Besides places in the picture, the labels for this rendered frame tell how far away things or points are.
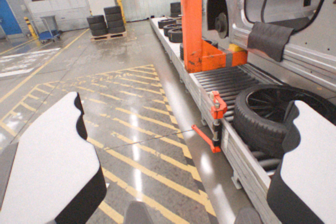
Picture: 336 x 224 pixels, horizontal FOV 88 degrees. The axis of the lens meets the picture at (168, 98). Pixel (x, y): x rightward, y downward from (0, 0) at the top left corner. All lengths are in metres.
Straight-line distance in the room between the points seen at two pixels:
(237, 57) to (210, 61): 0.30
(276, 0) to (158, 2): 10.55
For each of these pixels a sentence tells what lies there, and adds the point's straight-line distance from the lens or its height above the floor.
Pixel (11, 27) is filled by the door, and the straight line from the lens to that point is 13.93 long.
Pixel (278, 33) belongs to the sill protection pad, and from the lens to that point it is 1.54.
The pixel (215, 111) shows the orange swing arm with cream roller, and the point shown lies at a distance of 1.34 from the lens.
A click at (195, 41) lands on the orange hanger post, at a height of 0.85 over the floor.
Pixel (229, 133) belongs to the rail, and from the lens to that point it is 1.35.
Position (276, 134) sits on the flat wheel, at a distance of 1.30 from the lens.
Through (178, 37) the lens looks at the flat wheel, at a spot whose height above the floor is 0.39.
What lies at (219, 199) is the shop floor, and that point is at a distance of 1.48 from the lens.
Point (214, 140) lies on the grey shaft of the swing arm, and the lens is 1.56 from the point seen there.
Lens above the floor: 1.29
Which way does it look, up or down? 31 degrees down
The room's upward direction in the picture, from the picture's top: 7 degrees counter-clockwise
